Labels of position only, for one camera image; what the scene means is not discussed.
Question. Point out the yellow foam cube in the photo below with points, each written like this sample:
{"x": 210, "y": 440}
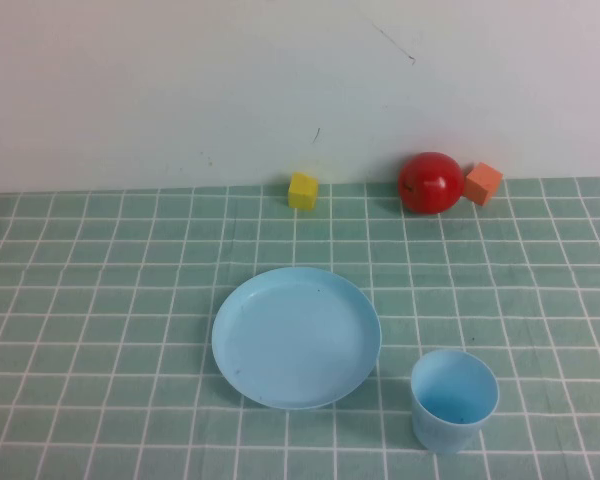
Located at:
{"x": 303, "y": 192}

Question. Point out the red apple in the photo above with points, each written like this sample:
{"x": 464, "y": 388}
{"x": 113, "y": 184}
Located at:
{"x": 430, "y": 185}

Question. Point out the green checkered tablecloth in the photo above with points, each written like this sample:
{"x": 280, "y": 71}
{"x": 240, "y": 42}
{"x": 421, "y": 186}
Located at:
{"x": 105, "y": 300}

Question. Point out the light blue plastic plate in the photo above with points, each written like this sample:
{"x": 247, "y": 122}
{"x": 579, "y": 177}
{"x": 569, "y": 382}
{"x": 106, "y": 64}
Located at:
{"x": 295, "y": 340}

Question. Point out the light blue plastic cup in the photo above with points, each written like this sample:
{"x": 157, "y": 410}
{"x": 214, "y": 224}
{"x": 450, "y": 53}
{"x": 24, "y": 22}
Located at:
{"x": 440, "y": 430}

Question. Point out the orange foam cube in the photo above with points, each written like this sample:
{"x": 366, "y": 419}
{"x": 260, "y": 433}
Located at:
{"x": 482, "y": 184}

